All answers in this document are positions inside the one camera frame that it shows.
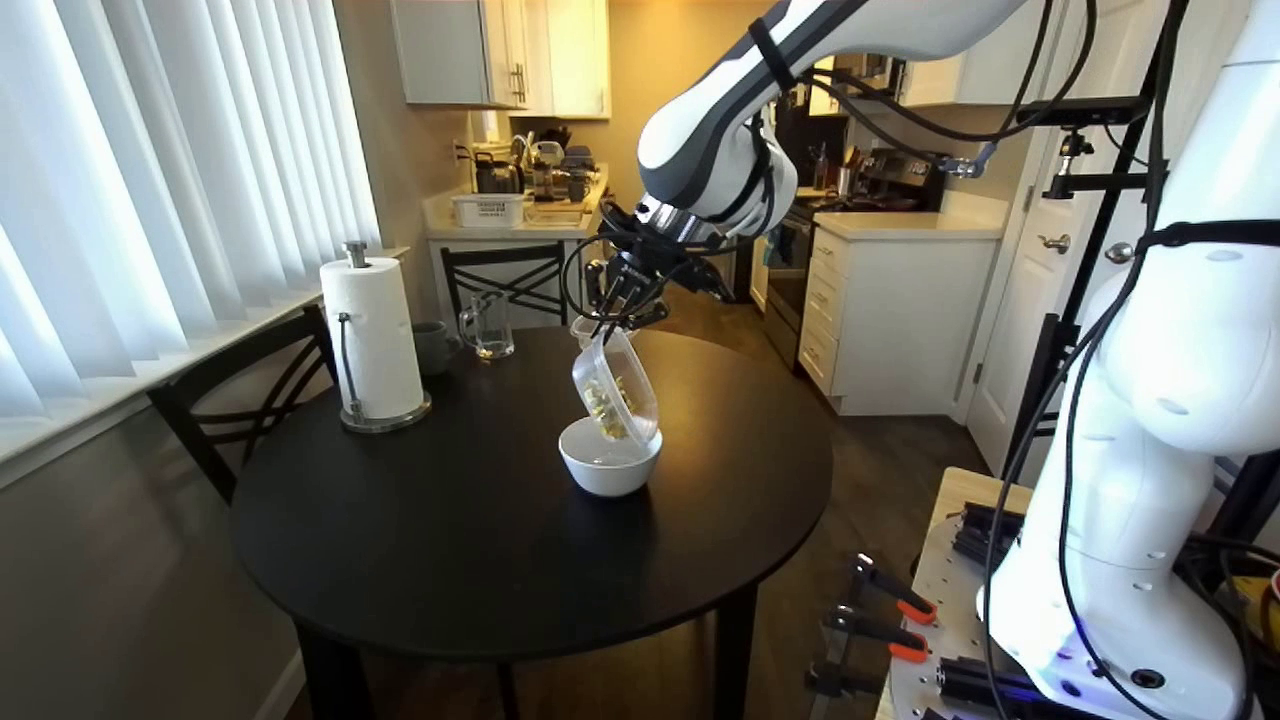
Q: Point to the white paper towel roll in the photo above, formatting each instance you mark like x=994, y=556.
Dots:
x=375, y=334

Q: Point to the white base cabinet with drawers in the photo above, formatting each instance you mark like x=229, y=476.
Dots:
x=893, y=334

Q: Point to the black kitchen stove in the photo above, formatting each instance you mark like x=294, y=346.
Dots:
x=787, y=285

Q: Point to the light robot workbench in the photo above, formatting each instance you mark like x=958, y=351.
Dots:
x=934, y=532

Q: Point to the light kitchen counter with cabinet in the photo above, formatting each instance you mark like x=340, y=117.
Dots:
x=535, y=218

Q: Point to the white wall cabinet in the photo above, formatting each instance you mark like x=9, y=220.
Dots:
x=453, y=53
x=984, y=75

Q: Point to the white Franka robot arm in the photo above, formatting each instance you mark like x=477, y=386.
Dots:
x=1175, y=401

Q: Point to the white ceramic bowl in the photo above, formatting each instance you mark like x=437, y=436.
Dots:
x=608, y=465

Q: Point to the white door with knob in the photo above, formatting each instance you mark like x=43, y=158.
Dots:
x=1032, y=305

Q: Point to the black box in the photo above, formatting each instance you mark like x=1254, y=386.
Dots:
x=984, y=532

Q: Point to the clear drinking glass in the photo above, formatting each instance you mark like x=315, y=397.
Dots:
x=489, y=329

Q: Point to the black chair with cross back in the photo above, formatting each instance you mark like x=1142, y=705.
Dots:
x=247, y=373
x=504, y=261

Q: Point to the clear plastic candy container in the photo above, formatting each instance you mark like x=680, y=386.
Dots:
x=622, y=383

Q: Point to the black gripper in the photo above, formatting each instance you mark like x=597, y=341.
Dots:
x=656, y=240

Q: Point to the round black dining table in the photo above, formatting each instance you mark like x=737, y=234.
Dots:
x=467, y=562

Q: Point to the white vertical blinds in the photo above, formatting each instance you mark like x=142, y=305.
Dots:
x=160, y=145

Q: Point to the white window sill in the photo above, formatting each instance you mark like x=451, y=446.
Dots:
x=123, y=386

